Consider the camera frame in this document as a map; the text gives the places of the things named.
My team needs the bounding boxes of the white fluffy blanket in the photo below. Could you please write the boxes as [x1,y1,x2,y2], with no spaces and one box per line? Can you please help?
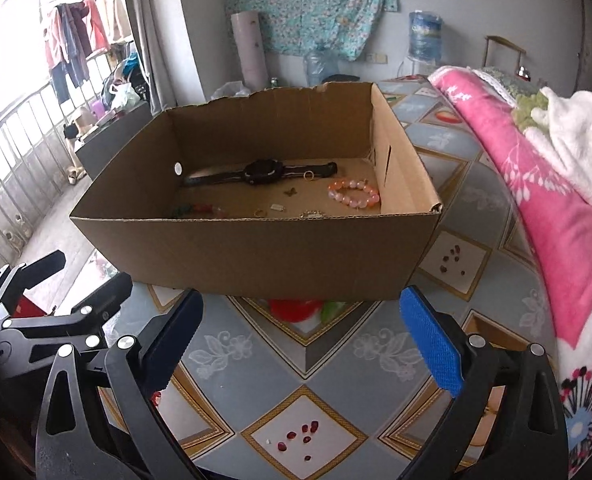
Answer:
[525,87,592,206]

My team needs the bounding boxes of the grey cabinet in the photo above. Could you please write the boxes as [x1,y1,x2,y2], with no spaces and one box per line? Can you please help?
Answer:
[76,102,152,180]

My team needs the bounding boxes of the pink bead bracelet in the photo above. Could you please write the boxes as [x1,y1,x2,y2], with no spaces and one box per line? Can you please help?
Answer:
[326,178,382,209]

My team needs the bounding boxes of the grey curtain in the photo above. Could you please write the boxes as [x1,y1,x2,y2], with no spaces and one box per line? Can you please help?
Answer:
[126,0,178,116]

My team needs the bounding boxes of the wooden chair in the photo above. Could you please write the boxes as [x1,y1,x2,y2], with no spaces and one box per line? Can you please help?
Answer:
[482,35,526,75]

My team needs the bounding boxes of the fruit pattern bed sheet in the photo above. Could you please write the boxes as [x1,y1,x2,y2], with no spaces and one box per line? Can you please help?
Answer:
[55,75,573,480]

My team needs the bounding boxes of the empty clear water jug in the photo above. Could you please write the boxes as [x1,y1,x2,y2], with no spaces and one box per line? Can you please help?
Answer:
[304,44,339,87]

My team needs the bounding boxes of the black wrist watch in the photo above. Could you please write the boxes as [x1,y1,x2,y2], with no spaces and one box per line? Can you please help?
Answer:
[183,159,338,188]

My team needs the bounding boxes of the pink rolled mat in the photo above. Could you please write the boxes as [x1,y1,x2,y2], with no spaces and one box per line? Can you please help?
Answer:
[231,11,269,92]

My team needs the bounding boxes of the red green bead string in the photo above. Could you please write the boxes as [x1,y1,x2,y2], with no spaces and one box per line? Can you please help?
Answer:
[170,201,230,219]

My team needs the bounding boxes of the blue water jug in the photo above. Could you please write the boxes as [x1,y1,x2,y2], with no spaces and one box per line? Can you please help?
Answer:
[408,10,442,64]

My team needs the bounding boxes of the brown cardboard box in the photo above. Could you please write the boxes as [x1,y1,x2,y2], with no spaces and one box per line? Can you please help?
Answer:
[70,82,442,300]

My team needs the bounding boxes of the hanging clothes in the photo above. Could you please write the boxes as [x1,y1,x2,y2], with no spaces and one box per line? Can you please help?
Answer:
[42,0,110,104]

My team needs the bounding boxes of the pink floral blanket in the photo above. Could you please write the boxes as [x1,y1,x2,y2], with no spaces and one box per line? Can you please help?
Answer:
[430,66,592,479]

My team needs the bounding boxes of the white plastic bag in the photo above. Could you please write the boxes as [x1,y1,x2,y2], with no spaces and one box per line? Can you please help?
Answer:
[210,80,252,101]

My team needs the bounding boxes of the floral cloth on wall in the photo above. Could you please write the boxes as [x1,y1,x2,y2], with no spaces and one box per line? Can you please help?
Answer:
[226,0,399,62]

